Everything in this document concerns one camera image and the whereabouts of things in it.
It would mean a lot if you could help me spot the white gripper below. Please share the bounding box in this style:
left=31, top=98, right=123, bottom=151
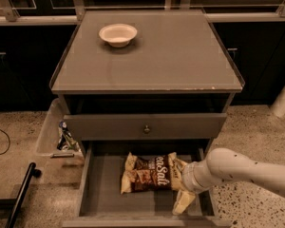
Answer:
left=172, top=158, right=212, bottom=215

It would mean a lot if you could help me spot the brown sea salt chip bag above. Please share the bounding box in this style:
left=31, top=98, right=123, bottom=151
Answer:
left=121, top=152, right=185, bottom=194

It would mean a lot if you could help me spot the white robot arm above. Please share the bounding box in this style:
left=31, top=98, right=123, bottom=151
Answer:
left=172, top=148, right=285, bottom=215

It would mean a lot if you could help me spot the brass drawer knob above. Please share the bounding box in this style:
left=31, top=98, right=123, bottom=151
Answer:
left=143, top=125, right=151, bottom=134

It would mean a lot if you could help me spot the open grey middle drawer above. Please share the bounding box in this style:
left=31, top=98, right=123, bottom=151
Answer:
left=63, top=142, right=232, bottom=228

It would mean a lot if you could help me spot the grey drawer cabinet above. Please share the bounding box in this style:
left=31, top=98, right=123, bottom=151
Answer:
left=48, top=9, right=246, bottom=228

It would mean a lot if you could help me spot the grey top drawer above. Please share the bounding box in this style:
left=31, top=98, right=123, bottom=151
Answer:
left=64, top=113, right=227, bottom=141

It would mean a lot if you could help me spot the crumpled snack packet in bin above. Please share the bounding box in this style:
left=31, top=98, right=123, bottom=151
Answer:
left=57, top=121, right=80, bottom=152

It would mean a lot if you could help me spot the clear plastic bin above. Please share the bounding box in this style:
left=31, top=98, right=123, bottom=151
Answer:
left=36, top=99, right=82, bottom=158

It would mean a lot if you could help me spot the black metal bar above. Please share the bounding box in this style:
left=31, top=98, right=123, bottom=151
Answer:
left=5, top=162, right=42, bottom=228

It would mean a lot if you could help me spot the white paper bowl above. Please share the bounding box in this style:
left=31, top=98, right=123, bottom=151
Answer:
left=99, top=24, right=138, bottom=48

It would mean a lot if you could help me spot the black floor cable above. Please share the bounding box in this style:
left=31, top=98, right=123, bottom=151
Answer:
left=0, top=124, right=11, bottom=156

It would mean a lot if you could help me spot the metal window rail frame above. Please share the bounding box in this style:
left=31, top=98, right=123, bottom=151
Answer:
left=0, top=0, right=285, bottom=26

